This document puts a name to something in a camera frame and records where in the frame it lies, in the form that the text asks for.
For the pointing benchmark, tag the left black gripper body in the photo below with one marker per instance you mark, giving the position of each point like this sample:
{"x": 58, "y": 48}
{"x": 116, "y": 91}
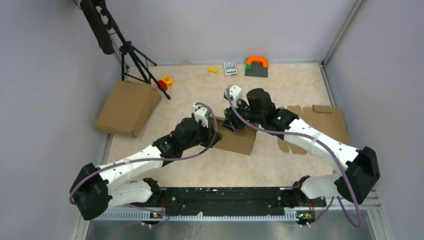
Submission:
{"x": 203, "y": 136}

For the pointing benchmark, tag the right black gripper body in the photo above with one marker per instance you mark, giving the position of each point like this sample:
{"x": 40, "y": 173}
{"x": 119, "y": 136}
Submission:
{"x": 257, "y": 118}

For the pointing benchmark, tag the large cardboard box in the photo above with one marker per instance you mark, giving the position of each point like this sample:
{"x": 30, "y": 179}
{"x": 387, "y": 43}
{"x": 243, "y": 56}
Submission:
{"x": 240, "y": 142}

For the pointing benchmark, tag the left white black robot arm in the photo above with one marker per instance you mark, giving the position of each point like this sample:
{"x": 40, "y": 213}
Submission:
{"x": 98, "y": 188}

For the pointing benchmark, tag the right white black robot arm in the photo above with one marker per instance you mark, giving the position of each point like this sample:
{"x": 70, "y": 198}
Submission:
{"x": 357, "y": 170}

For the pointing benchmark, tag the playing card deck box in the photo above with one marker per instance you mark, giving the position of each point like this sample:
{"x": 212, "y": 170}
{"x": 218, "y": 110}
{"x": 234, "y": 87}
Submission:
{"x": 230, "y": 68}

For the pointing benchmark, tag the folded cardboard box left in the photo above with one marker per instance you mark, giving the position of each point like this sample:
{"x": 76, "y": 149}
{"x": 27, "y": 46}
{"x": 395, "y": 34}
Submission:
{"x": 128, "y": 108}

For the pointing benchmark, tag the grey plate with orange arch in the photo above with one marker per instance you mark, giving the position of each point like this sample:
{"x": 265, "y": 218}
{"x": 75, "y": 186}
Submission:
{"x": 256, "y": 66}

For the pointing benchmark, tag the red yellow toy block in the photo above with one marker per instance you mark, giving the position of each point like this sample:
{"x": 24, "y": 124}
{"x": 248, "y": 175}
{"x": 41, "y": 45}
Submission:
{"x": 166, "y": 82}

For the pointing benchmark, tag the small yellow block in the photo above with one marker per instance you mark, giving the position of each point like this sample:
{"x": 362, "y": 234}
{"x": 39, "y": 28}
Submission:
{"x": 213, "y": 70}

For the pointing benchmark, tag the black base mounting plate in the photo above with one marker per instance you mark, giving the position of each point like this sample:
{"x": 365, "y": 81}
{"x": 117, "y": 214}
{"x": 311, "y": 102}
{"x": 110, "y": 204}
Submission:
{"x": 229, "y": 201}

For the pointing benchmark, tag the flat cardboard sheet right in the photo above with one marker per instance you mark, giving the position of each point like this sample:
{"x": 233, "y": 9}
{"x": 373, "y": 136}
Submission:
{"x": 326, "y": 119}

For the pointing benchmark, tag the black tripod stand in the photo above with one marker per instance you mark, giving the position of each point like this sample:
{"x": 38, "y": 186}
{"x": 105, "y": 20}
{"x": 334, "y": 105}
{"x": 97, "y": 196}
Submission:
{"x": 112, "y": 42}

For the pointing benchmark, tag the aluminium frame rail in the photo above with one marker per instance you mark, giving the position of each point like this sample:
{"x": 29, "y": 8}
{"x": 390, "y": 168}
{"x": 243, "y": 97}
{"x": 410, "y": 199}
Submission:
{"x": 131, "y": 224}

